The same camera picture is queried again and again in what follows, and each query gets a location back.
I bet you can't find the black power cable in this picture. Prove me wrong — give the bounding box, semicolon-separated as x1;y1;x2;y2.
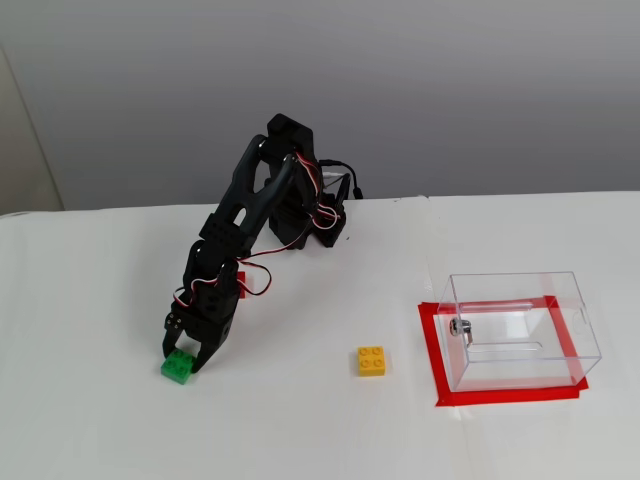
318;158;366;201

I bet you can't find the silver cam lock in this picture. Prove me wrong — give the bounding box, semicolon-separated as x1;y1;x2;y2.
448;317;476;346

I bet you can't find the red tape frame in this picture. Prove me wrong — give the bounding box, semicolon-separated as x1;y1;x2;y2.
417;295;590;409

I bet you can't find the red white black servo cable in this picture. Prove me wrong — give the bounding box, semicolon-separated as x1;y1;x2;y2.
171;239;307;308
291;151;337;227

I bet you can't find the yellow lego brick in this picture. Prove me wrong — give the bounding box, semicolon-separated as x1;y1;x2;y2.
357;345;388;378

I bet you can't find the green lego brick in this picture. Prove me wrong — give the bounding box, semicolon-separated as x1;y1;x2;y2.
159;348;197;386

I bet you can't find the transparent plastic box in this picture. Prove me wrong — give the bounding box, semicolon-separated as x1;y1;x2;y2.
435;271;603;394

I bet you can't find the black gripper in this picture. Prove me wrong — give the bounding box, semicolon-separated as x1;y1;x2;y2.
160;263;241;376

